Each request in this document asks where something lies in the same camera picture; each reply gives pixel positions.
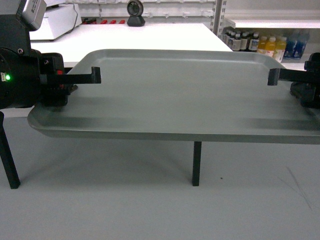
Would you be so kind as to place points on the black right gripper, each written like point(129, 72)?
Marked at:
point(305, 86)

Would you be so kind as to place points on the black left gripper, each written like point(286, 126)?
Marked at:
point(21, 68)

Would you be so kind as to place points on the grey rectangular serving tray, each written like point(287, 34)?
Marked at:
point(180, 95)

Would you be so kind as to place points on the orange juice bottle right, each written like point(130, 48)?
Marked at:
point(280, 48)

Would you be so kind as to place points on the orange juice bottle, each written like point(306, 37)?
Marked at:
point(270, 46)
point(262, 44)
point(280, 48)

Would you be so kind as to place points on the blue drink bottle left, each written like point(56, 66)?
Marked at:
point(291, 44)

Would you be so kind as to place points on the orange juice bottle front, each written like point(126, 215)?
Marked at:
point(270, 46)

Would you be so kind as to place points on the orange juice bottle left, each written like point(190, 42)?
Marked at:
point(262, 44)

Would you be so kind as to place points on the dark tea bottle right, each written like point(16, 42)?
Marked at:
point(254, 42)

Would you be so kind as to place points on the dark tea bottle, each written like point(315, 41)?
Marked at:
point(236, 42)
point(254, 42)
point(244, 41)

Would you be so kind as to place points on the dark tea bottle middle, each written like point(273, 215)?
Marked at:
point(244, 41)

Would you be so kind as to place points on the red capped bottles row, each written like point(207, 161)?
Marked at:
point(94, 21)

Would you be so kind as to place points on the white cash register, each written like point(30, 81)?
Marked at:
point(59, 18)

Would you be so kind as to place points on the dark tea bottle left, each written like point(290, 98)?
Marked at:
point(236, 42)

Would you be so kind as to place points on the black round barcode scanner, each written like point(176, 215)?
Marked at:
point(135, 10)

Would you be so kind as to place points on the white slotted shelf upright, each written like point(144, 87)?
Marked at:
point(217, 21)

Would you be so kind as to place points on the black table leg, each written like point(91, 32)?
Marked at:
point(197, 150)

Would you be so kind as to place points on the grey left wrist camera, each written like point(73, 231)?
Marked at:
point(31, 13)

